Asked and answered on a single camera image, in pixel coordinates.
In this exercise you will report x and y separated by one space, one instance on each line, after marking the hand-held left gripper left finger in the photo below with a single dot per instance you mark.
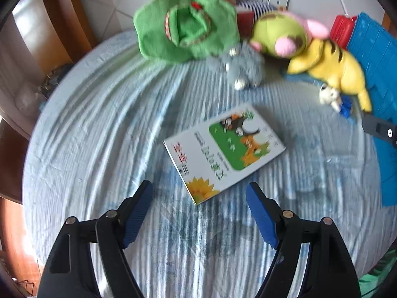
136 211

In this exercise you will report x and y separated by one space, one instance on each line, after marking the small blue toy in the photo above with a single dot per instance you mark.
346 107

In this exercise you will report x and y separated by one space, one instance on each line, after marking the green and pink plush toy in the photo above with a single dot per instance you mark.
279 28

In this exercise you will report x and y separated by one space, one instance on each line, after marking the yellow tiger plush toy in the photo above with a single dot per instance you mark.
341 68

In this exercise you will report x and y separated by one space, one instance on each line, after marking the small white toy figure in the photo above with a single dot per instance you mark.
327 96

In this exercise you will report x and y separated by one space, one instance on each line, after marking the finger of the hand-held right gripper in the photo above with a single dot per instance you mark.
378 128

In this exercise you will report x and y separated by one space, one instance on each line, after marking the blue striped bed sheet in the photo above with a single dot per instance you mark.
108 130

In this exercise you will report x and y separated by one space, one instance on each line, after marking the grey plush toy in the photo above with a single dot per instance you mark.
248 65

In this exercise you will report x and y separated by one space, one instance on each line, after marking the striped cloth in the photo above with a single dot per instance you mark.
254 6

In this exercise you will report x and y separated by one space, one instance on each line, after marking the red plastic box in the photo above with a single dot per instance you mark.
341 31

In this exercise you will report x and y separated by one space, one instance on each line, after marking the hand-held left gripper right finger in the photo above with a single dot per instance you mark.
260 214

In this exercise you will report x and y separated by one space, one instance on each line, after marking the wooden bed frame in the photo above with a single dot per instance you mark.
62 6

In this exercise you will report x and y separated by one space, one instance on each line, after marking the white picture book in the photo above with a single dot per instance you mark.
223 149

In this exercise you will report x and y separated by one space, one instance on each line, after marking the blue plastic crate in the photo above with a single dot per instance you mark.
378 68

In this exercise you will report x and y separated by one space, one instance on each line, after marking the green cloth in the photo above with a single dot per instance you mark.
378 282

